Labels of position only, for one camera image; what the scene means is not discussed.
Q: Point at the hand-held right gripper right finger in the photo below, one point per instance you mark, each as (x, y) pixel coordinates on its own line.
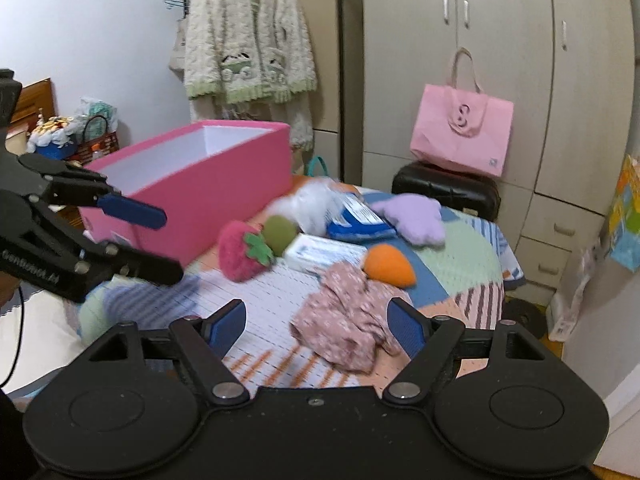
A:
(406, 327)

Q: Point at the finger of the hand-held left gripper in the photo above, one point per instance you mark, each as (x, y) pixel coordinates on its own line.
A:
(150, 267)
(132, 211)

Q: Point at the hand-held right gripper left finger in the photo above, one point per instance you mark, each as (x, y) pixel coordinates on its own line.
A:
(227, 327)

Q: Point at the orange carrot plush toy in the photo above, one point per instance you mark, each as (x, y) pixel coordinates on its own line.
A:
(387, 264)

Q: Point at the pink floral cloth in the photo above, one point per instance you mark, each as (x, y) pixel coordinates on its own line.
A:
(340, 316)

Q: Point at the pink storage box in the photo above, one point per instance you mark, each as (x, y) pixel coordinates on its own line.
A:
(200, 200)

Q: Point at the pink strawberry plush toy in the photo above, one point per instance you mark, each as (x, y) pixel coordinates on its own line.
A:
(237, 256)

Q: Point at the purple cloud plush toy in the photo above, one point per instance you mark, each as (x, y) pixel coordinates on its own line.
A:
(415, 220)

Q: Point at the green round plush toy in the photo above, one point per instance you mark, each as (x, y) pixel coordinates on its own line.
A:
(280, 232)

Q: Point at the white fluffy plush toy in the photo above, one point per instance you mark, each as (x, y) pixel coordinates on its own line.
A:
(307, 205)

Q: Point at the patchwork blanket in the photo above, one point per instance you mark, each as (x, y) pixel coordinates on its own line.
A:
(452, 260)

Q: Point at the white cloth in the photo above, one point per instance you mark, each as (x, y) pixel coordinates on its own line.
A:
(45, 342)

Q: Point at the green white plastic packet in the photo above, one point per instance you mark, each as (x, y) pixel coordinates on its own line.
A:
(100, 107)

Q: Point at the blue plastic packet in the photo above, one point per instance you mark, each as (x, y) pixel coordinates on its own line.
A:
(350, 233)

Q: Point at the white tissue packet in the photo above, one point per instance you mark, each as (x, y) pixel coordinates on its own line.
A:
(320, 252)

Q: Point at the black floor disc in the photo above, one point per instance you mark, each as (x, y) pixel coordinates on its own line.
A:
(525, 317)

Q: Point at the wooden headboard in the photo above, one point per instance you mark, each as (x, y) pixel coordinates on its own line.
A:
(37, 97)

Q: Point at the black suitcase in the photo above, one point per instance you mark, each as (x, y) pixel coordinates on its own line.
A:
(450, 191)

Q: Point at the beige cloth bag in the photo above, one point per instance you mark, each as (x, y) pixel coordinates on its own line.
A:
(177, 55)

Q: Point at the white plastic bag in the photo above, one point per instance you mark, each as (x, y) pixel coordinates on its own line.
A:
(575, 302)

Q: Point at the teal gift bag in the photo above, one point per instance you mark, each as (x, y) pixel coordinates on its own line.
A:
(308, 166)

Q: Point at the pink tote bag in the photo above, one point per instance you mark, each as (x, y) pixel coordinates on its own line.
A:
(450, 135)

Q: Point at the cream fluffy cardigan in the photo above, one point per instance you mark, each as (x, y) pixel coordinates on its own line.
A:
(240, 20)

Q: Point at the colourful paper bag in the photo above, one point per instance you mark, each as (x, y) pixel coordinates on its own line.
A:
(625, 220)

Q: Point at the beige wardrobe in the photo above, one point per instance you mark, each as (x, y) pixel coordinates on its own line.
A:
(550, 110)

